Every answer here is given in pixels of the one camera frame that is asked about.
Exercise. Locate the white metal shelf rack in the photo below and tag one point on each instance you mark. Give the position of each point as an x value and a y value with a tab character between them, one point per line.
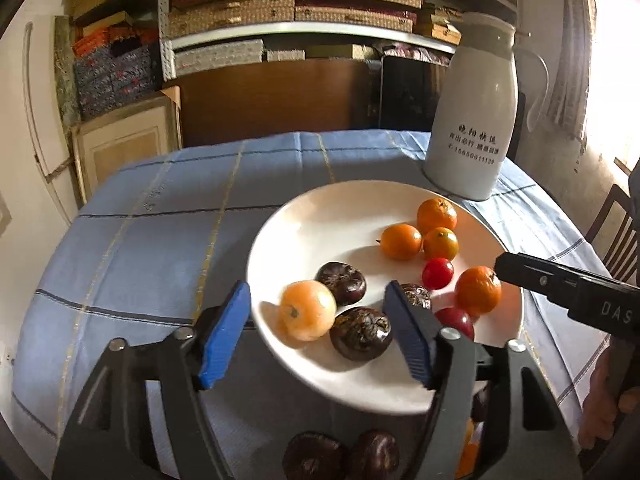
167	45

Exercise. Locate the orange patterned boxes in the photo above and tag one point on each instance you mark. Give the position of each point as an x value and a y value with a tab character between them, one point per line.
100	42

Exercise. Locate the large textured mandarin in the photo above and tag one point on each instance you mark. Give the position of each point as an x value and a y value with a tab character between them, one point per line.
437	215
478	290

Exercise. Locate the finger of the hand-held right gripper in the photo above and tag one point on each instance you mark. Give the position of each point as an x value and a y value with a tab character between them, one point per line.
540	276

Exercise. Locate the white oval plate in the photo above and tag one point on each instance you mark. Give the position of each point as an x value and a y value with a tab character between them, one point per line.
320	230

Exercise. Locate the dark water chestnut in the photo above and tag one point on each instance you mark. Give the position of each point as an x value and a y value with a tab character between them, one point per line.
375	452
340	283
315	455
360	332
417	295

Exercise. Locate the dark wooden chair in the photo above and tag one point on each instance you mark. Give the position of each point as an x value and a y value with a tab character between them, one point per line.
612	225

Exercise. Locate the small red cherry tomato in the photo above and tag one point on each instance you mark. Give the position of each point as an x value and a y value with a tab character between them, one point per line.
438	273

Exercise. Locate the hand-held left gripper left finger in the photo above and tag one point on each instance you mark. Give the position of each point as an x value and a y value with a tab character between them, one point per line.
225	335

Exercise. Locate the small smooth orange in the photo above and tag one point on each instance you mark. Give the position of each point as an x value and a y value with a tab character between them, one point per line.
469	455
440	244
401	241

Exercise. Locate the light wooden picture frame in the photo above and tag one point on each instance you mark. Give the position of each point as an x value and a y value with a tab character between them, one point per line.
125	145

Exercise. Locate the green marbled panel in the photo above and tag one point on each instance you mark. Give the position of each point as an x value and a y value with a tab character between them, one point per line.
66	70

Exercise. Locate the pale yellow round fruit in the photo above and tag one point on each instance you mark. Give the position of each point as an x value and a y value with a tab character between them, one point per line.
306	310

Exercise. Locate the dark red plum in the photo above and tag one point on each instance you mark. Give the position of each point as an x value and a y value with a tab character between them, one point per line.
456	321

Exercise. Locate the stack of blue patterned boxes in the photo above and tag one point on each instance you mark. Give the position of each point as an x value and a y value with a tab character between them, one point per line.
115	82

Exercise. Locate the blue checked tablecloth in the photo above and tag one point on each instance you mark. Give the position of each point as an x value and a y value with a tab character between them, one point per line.
150	260

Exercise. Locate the white patterned flat box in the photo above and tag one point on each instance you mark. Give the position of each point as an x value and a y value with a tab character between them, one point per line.
217	57

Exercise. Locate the person's right hand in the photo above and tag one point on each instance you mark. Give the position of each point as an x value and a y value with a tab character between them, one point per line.
597	410

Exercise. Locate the white thermos jug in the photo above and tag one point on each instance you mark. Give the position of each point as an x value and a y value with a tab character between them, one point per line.
475	110

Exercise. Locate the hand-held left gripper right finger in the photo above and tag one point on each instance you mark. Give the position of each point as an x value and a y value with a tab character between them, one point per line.
407	340

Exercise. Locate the white leaning board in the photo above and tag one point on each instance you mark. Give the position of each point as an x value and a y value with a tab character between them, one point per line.
45	125

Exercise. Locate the brown wooden board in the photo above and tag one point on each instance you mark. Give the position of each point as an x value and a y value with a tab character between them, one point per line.
275	100

